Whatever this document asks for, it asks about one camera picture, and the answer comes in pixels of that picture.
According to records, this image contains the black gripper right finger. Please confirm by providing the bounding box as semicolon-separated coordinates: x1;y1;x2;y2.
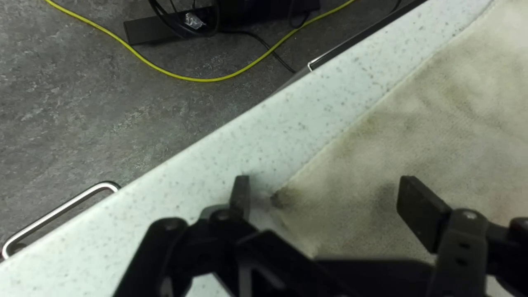
397;175;528;297

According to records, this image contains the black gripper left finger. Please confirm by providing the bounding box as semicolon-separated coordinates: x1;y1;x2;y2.
113;174;332;297

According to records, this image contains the stained beige cloth towel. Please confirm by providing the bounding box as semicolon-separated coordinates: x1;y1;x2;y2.
270;0;528;263

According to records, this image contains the black desk base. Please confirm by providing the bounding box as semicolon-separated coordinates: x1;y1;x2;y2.
123;0;322;46

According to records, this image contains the silver drawer handle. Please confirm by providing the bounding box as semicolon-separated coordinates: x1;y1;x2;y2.
0;180;123;261

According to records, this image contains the yellow floor cable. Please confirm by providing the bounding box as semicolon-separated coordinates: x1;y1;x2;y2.
47;0;357;86

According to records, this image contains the black floor cable bundle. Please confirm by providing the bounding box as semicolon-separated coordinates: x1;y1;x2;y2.
148;0;311;75

